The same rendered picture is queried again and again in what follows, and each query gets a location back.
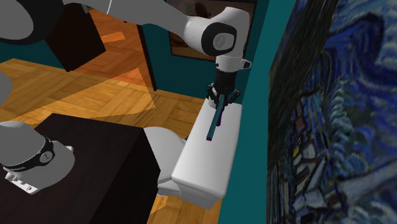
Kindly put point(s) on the dark framed wall picture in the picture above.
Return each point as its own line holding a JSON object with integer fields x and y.
{"x": 183, "y": 49}

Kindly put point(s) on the teal flat stick purple edge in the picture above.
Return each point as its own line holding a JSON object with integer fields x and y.
{"x": 214, "y": 124}

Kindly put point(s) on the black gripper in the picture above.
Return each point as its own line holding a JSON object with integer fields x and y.
{"x": 225, "y": 81}

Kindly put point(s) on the white toilet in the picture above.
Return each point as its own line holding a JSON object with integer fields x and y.
{"x": 204, "y": 167}

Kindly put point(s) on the blue swirl wall painting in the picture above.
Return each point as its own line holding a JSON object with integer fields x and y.
{"x": 341, "y": 124}

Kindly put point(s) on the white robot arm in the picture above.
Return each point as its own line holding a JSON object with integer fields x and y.
{"x": 161, "y": 15}

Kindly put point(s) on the dark wooden cabinet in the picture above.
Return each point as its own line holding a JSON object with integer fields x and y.
{"x": 74, "y": 40}

